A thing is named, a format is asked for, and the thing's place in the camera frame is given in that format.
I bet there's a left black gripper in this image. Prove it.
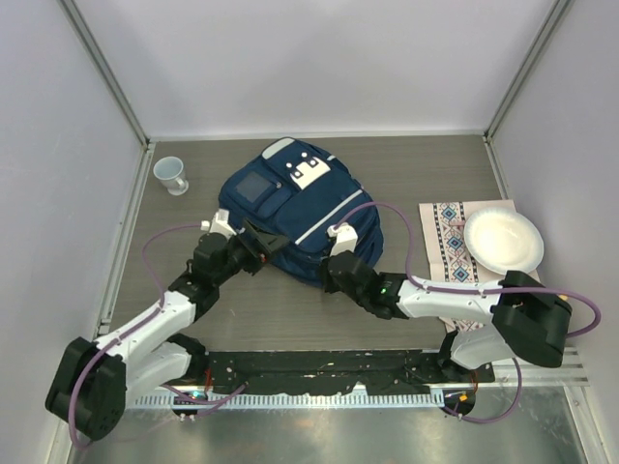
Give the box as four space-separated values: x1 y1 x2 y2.
214 219 288 287

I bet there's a navy blue student backpack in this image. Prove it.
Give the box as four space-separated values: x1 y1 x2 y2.
219 137 372 288

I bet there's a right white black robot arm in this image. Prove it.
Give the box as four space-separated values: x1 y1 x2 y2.
320 251 572 382

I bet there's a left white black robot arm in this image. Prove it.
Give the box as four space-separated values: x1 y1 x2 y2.
44 220 289 450

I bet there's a patterned beige placemat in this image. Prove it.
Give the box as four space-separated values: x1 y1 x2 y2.
418 198 544 334

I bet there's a light blue footed cup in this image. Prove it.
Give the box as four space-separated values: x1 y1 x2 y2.
153 157 190 196

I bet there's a white shallow bowl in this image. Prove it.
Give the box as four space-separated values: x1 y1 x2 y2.
463 207 545 275

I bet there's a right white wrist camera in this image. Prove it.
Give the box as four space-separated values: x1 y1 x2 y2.
327 222 358 257

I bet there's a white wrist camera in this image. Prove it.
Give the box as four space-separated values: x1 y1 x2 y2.
327 222 358 257
199 208 237 240

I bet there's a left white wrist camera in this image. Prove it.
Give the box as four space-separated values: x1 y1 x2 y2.
199 208 237 240

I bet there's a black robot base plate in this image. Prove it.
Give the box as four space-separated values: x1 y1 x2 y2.
150 350 497 395

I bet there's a white slotted cable duct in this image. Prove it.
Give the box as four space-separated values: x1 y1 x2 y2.
126 386 444 411

